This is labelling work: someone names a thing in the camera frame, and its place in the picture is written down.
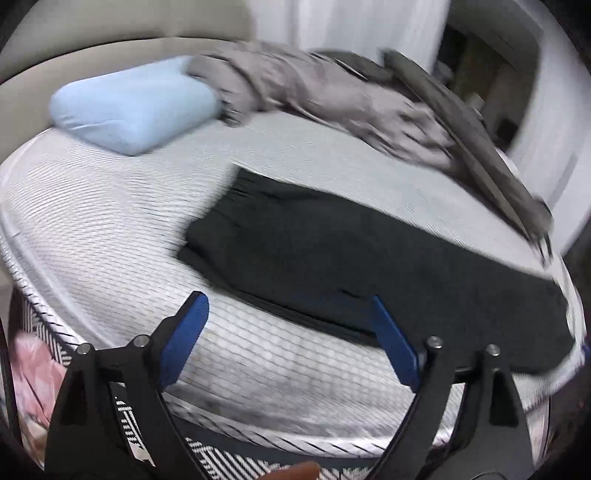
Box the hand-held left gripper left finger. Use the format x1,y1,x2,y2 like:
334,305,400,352
45,292,209,480

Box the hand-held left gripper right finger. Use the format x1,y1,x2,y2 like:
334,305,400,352
369,295,533,480

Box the black pants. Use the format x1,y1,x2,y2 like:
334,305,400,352
177,168,575,376

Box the white striped bed mattress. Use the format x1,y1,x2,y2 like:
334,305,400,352
0,108,587,462

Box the pink cloth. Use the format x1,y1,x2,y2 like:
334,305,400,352
9,332,68,439

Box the light blue pillow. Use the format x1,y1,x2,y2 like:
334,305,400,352
48,55,225,156

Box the grey duvet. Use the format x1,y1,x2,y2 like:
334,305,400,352
187,39,555,266

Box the white curtain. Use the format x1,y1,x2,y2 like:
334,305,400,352
245,0,451,70

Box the beige headboard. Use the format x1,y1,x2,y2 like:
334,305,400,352
0,0,254,84

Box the black cable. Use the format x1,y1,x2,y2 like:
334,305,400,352
0,318,20,444

